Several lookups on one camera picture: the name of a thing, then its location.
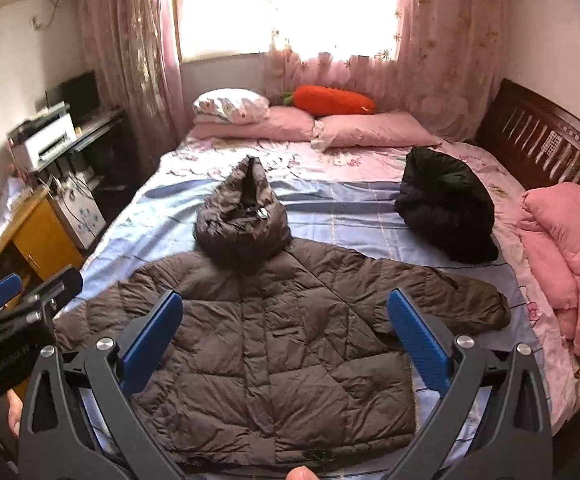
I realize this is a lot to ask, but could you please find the yellow wooden cabinet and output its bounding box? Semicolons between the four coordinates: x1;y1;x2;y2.
0;188;84;292

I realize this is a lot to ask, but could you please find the pink floral curtain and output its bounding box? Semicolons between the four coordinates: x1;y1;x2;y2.
76;0;506;172

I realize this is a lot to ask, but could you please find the white computer tower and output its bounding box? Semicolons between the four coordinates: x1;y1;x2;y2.
48;174;106;250

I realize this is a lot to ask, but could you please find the right pink pillow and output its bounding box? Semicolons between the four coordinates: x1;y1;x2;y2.
311;112;442;152

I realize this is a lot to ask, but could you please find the pink folded quilt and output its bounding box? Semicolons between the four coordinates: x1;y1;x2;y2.
516;182;580;356

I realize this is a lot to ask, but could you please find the pink pillow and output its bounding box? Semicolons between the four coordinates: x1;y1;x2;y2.
311;112;442;152
188;106;315;142

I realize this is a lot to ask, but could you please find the left pink pillow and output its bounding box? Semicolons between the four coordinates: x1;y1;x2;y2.
188;106;315;142

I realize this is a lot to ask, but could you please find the dark wooden headboard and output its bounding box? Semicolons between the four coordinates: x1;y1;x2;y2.
475;79;580;190

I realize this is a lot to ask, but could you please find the brown puffer jacket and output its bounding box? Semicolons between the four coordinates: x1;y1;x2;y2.
56;157;511;466

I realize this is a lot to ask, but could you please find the black jacket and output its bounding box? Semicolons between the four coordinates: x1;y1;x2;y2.
394;146;499;264

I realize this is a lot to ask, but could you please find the person's left hand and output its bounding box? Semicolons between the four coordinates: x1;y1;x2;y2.
7;389;23;438

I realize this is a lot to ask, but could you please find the orange carrot plush pillow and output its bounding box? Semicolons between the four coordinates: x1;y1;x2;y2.
282;84;377;117

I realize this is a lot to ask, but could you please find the white printer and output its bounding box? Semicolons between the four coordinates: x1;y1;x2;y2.
7;102;76;171

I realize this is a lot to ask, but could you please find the person's right hand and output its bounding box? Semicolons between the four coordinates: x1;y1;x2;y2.
285;466;319;480

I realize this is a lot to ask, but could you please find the black computer monitor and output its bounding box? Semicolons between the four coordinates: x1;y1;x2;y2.
45;70;101;126

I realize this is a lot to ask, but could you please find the white floral pillow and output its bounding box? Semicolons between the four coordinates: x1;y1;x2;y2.
192;88;269;126

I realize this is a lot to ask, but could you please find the blue striped bed sheet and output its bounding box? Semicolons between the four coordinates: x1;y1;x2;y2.
58;141;578;477

